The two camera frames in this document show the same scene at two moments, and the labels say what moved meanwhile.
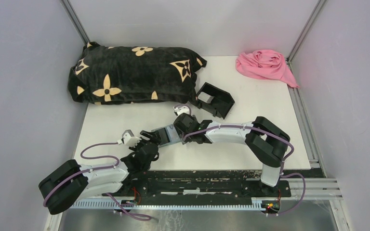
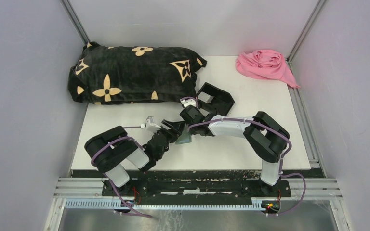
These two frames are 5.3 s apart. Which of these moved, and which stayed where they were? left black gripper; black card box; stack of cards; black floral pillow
Moved: left black gripper
Stayed: stack of cards; black floral pillow; black card box
